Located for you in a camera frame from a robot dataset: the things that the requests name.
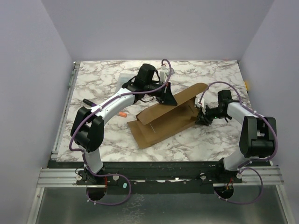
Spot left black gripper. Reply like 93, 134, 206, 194
145, 80, 178, 105

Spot brown cardboard box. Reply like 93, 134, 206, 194
128, 83, 207, 149

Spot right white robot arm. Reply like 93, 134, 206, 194
195, 90, 278, 182

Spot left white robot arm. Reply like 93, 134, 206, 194
69, 63, 178, 184

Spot clear plastic screw organizer box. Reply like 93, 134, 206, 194
118, 73, 134, 86

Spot orange capped marker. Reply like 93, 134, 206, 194
118, 112, 127, 118

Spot purple black highlighter marker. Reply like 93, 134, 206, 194
82, 98, 97, 107

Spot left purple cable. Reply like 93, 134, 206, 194
69, 58, 175, 206

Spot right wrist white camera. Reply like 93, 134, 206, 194
194, 98, 205, 108

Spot black metal base rail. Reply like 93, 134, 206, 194
44, 161, 242, 197

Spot aluminium side rail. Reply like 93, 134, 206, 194
50, 61, 81, 160

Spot aluminium front extrusion rail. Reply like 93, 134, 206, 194
37, 165, 284, 188

